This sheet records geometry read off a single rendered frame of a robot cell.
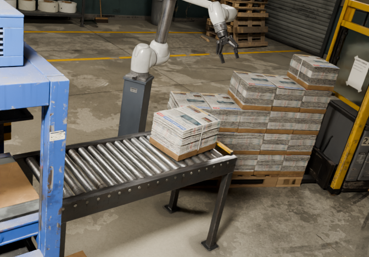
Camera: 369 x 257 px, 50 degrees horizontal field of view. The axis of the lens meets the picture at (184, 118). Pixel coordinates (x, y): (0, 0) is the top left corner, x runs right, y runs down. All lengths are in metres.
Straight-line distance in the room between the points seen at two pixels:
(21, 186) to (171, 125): 0.95
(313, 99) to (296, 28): 7.39
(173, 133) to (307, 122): 1.75
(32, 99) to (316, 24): 9.74
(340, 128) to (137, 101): 2.20
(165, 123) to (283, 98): 1.46
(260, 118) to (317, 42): 7.28
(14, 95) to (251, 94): 2.41
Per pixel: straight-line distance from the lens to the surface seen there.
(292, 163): 4.14
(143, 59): 3.27
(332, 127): 4.58
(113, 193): 2.26
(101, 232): 3.20
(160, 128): 2.65
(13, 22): 1.63
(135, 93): 3.35
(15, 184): 2.29
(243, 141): 3.73
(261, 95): 3.59
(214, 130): 2.75
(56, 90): 1.57
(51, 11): 9.02
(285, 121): 3.84
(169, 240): 3.21
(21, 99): 1.54
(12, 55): 1.67
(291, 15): 11.32
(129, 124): 3.47
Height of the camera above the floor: 2.10
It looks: 24 degrees down
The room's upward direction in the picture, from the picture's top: 11 degrees clockwise
